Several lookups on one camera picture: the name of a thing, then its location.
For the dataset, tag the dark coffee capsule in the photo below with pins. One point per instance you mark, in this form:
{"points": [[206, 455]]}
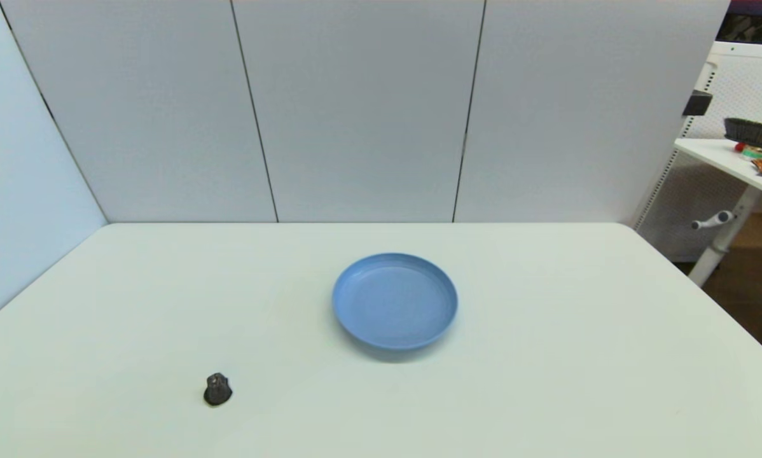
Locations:
{"points": [[217, 389]]}

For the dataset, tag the blue round plate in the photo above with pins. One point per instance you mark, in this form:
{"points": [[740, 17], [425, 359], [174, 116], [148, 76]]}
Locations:
{"points": [[394, 301]]}

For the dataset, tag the black box on pegboard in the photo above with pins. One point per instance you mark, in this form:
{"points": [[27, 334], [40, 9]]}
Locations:
{"points": [[697, 104]]}

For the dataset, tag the white side table leg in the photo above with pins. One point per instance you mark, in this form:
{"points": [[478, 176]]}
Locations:
{"points": [[724, 238]]}

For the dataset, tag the white side table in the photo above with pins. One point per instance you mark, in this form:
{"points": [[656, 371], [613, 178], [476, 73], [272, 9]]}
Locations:
{"points": [[718, 152]]}

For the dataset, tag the black basket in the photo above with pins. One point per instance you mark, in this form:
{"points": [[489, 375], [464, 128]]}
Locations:
{"points": [[750, 132]]}

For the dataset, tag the white pegboard panel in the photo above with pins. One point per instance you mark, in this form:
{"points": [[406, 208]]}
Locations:
{"points": [[750, 83]]}

